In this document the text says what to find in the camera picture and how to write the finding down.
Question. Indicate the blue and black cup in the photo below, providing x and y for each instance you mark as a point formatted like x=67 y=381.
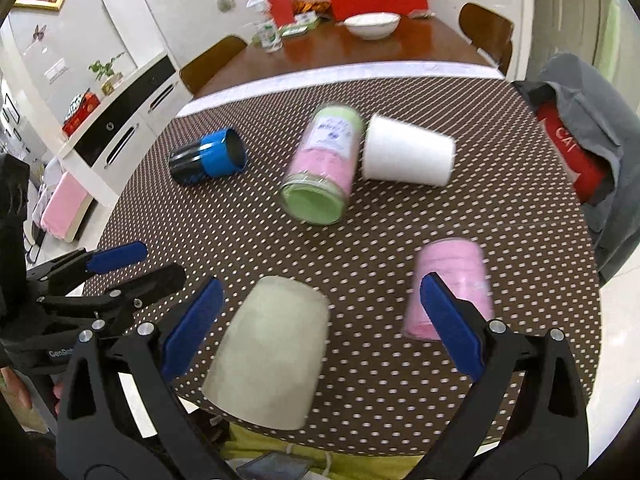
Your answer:
x=207 y=156

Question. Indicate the white bowl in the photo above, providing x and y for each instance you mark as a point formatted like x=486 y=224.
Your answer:
x=372 y=24

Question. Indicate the white wall switch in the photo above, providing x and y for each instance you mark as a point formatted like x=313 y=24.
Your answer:
x=55 y=70

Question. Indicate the black smartphone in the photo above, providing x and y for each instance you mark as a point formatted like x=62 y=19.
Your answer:
x=272 y=466

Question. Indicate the beige cup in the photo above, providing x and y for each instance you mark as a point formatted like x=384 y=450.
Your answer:
x=270 y=355

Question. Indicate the brown polka dot tablecloth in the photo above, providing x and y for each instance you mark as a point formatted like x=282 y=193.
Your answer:
x=380 y=240

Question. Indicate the white cup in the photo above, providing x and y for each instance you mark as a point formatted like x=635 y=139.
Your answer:
x=405 y=152

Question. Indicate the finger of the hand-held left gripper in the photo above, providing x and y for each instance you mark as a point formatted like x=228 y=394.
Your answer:
x=150 y=282
x=120 y=255

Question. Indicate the small red packet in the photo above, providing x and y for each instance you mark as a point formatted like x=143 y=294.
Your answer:
x=280 y=6

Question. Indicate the small potted plant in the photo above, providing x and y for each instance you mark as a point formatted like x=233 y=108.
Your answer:
x=107 y=70

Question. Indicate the person's left hand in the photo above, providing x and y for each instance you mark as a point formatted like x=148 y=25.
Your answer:
x=20 y=400

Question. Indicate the yellow clothing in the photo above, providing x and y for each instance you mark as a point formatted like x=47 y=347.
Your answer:
x=250 y=442

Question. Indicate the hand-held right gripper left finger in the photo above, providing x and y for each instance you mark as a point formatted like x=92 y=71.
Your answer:
x=194 y=327

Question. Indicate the green packet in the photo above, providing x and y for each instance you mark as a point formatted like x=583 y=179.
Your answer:
x=299 y=25

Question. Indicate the red bag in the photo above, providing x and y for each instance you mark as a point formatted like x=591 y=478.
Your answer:
x=572 y=157

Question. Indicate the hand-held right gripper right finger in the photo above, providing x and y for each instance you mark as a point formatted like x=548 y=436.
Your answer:
x=452 y=330

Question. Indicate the green and pink glass cup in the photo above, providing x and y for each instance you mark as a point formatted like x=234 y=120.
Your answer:
x=322 y=165

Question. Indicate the white and black cabinet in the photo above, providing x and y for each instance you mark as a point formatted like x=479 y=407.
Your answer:
x=145 y=125

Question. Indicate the plastic water bottle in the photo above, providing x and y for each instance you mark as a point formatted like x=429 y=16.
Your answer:
x=265 y=27

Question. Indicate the grey jacket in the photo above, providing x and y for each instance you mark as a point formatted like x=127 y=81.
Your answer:
x=590 y=110

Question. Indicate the wooden chair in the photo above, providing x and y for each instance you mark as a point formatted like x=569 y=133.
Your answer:
x=487 y=35
x=212 y=62

